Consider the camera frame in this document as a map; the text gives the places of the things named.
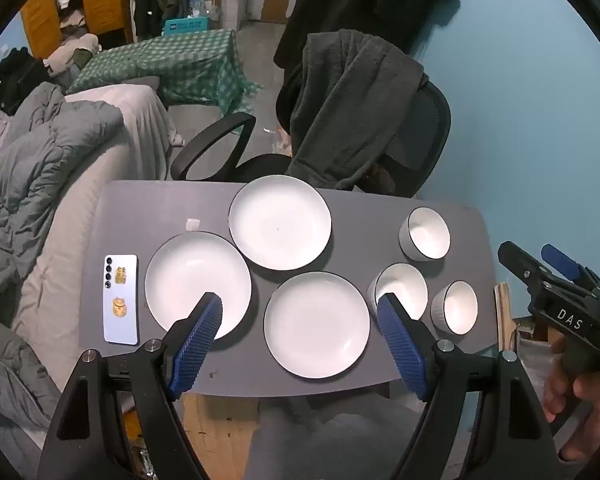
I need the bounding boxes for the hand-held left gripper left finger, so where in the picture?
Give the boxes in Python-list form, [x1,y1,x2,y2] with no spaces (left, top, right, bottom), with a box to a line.
[36,291,224,480]

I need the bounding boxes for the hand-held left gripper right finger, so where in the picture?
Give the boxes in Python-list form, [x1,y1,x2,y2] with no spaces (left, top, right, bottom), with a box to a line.
[376,292,563,480]

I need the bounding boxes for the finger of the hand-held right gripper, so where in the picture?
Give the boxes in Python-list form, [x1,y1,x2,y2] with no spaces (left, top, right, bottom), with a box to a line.
[541,244,600,297]
[497,241,556,301]

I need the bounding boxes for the white bowl with black rim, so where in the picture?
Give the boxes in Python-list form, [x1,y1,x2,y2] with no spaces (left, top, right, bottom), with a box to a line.
[399,207,451,262]
[430,280,479,336]
[367,263,429,322]

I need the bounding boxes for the white plate with black rim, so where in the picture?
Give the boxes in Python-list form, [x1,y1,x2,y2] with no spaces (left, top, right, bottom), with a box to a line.
[228,175,333,271]
[144,231,253,341]
[263,271,371,380]

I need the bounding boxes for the person's right hand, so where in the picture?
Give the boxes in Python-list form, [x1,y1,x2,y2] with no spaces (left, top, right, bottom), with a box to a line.
[544,340,600,461]

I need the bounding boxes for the wooden board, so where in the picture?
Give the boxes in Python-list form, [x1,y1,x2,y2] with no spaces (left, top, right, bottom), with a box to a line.
[495,282,517,356]

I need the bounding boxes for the clear plastic bag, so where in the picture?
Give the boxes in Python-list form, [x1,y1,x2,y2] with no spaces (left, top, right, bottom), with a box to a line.
[512,317,561,396]

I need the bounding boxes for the white smartphone with gold stickers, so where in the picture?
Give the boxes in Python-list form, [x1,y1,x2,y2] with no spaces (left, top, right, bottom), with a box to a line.
[102,254,140,346]

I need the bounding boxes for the person's grey trousers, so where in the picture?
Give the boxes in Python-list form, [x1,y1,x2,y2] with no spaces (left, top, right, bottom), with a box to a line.
[245,395,473,480]

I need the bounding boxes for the black mesh office chair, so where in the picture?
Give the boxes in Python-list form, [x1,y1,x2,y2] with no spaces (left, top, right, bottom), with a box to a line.
[170,35,452,198]

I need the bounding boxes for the beige bed sheet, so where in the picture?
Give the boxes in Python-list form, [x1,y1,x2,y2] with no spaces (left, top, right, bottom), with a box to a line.
[10,85,186,411]

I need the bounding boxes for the grey quilted comforter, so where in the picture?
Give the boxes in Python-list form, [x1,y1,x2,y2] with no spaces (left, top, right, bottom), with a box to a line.
[0,82,126,480]

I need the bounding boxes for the dark grey fleece robe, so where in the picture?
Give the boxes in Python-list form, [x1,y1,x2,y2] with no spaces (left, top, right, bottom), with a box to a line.
[289,30,430,192]

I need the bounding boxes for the grey pillow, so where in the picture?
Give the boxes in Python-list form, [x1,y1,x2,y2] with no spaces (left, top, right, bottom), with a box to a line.
[125,76,161,92]

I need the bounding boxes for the green checkered cloth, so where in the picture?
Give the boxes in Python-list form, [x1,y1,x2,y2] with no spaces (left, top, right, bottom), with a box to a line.
[65,28,263,118]

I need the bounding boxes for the beige clothes pile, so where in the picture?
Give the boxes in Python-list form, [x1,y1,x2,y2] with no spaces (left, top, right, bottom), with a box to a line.
[42,32,102,76]

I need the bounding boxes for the black clothing pile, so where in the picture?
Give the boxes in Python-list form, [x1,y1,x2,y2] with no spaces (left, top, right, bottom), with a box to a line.
[0,47,51,113]

